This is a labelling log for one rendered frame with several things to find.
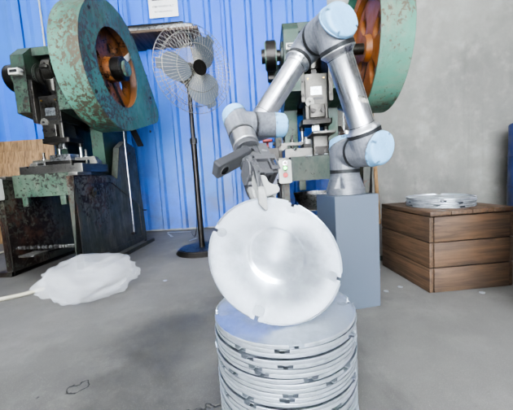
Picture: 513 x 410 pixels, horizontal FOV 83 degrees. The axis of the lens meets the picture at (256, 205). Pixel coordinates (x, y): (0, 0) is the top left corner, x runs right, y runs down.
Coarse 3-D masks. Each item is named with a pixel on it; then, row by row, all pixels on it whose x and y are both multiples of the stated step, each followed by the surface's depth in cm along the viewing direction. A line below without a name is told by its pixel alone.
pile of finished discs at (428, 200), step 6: (408, 198) 142; (414, 198) 137; (420, 198) 134; (426, 198) 137; (432, 198) 135; (438, 198) 134; (444, 198) 133; (450, 198) 127; (456, 198) 126; (462, 198) 126; (468, 198) 127; (474, 198) 128; (408, 204) 147; (414, 204) 137; (420, 204) 134; (426, 204) 137; (432, 204) 135; (438, 204) 129; (444, 204) 128; (450, 204) 131; (456, 204) 126; (462, 204) 126; (468, 204) 127; (474, 204) 129
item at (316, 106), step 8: (312, 80) 184; (320, 80) 184; (312, 88) 185; (320, 88) 185; (312, 96) 185; (320, 96) 185; (312, 104) 183; (320, 104) 183; (304, 112) 191; (312, 112) 183; (320, 112) 183
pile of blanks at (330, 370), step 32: (224, 352) 54; (256, 352) 48; (288, 352) 47; (320, 352) 48; (352, 352) 53; (224, 384) 55; (256, 384) 49; (288, 384) 49; (320, 384) 48; (352, 384) 53
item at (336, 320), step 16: (224, 304) 65; (336, 304) 61; (352, 304) 60; (224, 320) 58; (240, 320) 57; (256, 320) 57; (320, 320) 55; (336, 320) 55; (352, 320) 55; (240, 336) 52; (256, 336) 51; (272, 336) 51; (288, 336) 51; (304, 336) 50; (320, 336) 50; (336, 336) 49
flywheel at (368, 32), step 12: (360, 0) 189; (372, 0) 177; (360, 12) 196; (372, 12) 179; (360, 24) 201; (372, 24) 180; (360, 36) 202; (372, 36) 181; (372, 48) 182; (360, 60) 205; (372, 60) 183; (360, 72) 210; (372, 72) 189
